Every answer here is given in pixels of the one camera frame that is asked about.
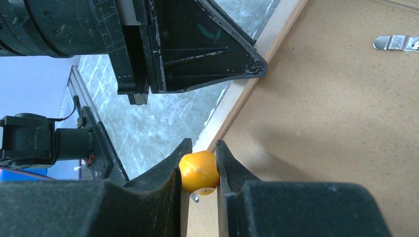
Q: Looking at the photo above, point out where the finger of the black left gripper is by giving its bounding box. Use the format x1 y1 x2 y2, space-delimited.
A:
147 0 267 93

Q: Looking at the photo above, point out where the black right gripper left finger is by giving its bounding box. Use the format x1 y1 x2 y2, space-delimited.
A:
0 138 192 237

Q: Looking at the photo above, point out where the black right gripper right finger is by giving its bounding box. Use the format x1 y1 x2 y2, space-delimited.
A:
216 140 391 237

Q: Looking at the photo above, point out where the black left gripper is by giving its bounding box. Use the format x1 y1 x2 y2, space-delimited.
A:
0 0 149 105

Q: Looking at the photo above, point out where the yellow handled screwdriver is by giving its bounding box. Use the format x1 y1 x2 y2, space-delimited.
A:
178 151 220 203

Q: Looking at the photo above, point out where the wooden picture frame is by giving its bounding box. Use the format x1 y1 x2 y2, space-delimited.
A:
194 0 419 237

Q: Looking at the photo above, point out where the aluminium rail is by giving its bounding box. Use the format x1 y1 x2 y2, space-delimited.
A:
56 65 101 128

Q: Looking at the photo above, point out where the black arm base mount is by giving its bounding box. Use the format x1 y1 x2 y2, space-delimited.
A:
77 106 129 186

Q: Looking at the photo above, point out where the silver frame retaining clip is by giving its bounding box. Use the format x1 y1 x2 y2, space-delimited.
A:
373 35 419 52

